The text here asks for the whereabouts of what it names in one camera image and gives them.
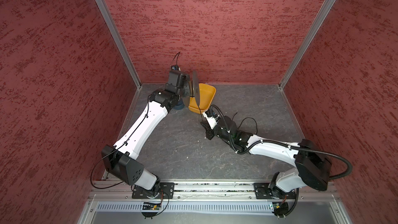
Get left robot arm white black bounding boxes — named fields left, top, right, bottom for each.
left=101, top=70, right=191, bottom=197

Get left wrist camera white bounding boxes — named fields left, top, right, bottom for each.
left=171, top=65, right=181, bottom=71

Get white vented cable duct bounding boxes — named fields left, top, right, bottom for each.
left=95, top=201, right=274, bottom=215

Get yellow plastic bin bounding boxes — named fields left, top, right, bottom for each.
left=188, top=83, right=217, bottom=114

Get aluminium front rail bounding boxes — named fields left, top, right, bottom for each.
left=88, top=179, right=340, bottom=202

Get left aluminium corner post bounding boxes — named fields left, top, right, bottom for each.
left=95, top=0, right=142, bottom=90

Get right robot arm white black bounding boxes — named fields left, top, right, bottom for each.
left=201, top=113, right=331, bottom=199

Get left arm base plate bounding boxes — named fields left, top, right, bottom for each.
left=131, top=182, right=175, bottom=200

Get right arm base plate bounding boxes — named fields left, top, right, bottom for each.
left=254, top=183, right=296, bottom=200

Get aluminium corner post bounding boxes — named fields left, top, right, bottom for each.
left=95, top=0, right=142, bottom=90
left=279, top=0, right=336, bottom=91

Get grey cable spool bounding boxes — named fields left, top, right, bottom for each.
left=182, top=71, right=201, bottom=107

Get teal plastic bin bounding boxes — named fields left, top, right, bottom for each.
left=173, top=101, right=185, bottom=111

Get right aluminium corner post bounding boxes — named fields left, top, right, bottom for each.
left=279, top=0, right=336, bottom=91

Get black corrugated hose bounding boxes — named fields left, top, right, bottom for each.
left=209, top=105, right=353, bottom=181

